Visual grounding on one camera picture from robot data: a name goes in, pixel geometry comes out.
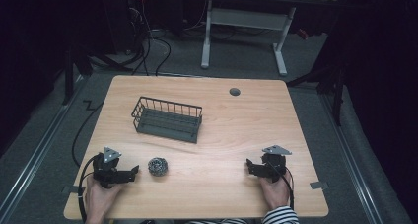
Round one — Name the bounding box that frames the steel wool scrubber ball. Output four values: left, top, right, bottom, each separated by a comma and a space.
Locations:
147, 156, 169, 177

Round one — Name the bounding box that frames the bundle of black cables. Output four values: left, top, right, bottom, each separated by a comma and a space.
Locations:
98, 6, 173, 77

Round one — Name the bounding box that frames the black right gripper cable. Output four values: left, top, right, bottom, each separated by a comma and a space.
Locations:
266, 161, 296, 211

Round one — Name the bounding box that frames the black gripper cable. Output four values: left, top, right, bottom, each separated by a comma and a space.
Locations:
77, 154, 101, 224
266, 161, 296, 211

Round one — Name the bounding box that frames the metal floor rail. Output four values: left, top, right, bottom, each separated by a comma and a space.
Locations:
0, 75, 87, 215
318, 91, 384, 224

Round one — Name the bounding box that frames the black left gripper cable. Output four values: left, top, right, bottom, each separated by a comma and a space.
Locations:
77, 154, 101, 224

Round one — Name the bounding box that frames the person's left hand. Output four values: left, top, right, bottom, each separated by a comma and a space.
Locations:
84, 176, 123, 216

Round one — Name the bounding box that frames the person's right hand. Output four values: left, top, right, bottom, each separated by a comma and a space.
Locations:
258, 170, 293, 212

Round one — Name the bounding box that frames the white metal frame desk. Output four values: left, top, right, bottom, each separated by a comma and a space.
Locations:
199, 0, 339, 77

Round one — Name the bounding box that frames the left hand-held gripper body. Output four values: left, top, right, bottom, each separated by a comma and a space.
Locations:
92, 146, 132, 189

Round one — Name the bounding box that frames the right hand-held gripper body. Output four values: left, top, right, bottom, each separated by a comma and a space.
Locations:
257, 144, 293, 184

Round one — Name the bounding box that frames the dark grey wire basket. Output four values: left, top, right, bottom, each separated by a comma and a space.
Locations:
130, 96, 204, 145

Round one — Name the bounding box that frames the black metal stand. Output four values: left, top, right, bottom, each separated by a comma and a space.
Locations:
285, 60, 347, 127
61, 45, 95, 106

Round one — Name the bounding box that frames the black floor cable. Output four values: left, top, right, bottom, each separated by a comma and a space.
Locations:
71, 100, 105, 168

